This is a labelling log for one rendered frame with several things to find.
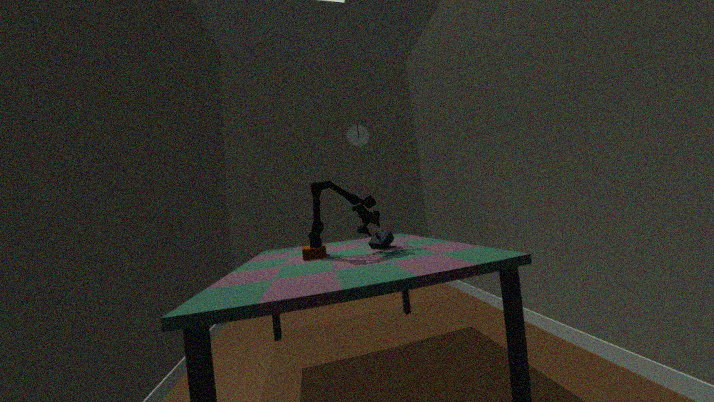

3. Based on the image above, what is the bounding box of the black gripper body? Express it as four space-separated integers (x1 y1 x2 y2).
357 211 380 233

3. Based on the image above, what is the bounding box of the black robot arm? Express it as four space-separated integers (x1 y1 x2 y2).
308 181 380 248

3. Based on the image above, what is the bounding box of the dark grey sloped panel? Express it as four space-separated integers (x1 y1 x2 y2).
368 232 397 250

